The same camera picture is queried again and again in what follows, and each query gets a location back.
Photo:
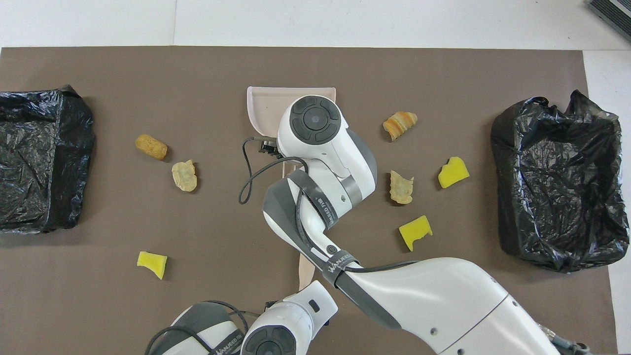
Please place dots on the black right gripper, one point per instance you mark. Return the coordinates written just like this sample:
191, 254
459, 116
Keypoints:
269, 146

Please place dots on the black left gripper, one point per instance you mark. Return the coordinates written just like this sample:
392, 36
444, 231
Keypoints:
273, 305

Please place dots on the beige plastic dustpan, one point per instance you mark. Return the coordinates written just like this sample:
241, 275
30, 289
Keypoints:
266, 108

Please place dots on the beige hand brush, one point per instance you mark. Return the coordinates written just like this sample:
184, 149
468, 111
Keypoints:
305, 273

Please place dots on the pale torn bread piece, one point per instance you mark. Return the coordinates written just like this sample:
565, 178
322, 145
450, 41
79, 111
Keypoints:
402, 187
185, 175

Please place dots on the brown bread roll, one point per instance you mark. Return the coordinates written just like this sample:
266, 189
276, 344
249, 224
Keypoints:
151, 147

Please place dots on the yellow green sponge piece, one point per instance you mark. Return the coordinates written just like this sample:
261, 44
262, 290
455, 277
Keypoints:
153, 264

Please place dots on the orange striped croissant piece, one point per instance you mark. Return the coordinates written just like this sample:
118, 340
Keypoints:
399, 124

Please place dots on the notched yellow sponge piece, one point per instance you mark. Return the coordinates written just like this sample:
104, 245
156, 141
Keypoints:
415, 231

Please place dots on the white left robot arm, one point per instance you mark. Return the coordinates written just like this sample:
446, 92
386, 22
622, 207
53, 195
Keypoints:
291, 315

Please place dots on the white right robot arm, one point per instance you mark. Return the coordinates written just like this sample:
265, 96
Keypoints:
443, 296

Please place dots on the black bag lined bin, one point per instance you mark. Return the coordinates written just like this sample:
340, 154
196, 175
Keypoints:
557, 187
29, 162

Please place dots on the brown table mat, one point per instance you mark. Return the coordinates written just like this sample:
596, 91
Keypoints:
148, 98

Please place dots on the dark grey ribbed panel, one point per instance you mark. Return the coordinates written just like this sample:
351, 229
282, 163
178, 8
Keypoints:
611, 15

